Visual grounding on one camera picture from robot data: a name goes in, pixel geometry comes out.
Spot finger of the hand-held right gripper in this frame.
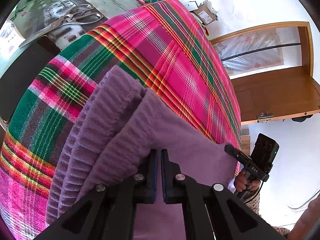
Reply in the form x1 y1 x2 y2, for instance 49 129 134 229
224 144 270 182

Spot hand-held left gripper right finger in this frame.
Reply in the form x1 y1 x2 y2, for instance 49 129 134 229
160 149 285 240

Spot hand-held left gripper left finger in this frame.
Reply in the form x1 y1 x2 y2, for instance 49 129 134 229
34 149 158 240

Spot purple fleece pants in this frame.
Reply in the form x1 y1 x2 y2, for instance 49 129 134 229
46 65 240 240

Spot person's right hand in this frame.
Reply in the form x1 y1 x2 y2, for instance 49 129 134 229
234 171 262 193

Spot wooden board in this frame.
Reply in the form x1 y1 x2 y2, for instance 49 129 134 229
240 129 251 155

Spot dark hanging cloth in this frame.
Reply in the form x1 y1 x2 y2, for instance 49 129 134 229
291 114 314 123

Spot wooden door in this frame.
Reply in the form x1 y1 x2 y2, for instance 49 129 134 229
231 66 320 125

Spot person's floral top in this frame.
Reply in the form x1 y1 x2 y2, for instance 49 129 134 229
272 226 290 236

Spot person's head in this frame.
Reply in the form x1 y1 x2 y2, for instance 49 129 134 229
287 191 320 240

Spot printed plastic door curtain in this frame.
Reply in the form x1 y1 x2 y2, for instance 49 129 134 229
212 26 304 77

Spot pink green plaid blanket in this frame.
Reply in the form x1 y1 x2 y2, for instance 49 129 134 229
0 0 242 240

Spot cardboard box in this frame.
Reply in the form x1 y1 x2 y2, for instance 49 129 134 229
190 0 218 25

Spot white carton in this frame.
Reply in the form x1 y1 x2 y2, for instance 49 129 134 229
182 1 199 12

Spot metal kitchen shears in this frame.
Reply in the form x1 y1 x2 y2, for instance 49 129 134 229
44 4 104 32

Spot white packet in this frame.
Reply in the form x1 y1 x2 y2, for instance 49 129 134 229
0 21 25 55

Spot wooden door frame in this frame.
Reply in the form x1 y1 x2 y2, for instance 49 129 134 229
210 21 314 78

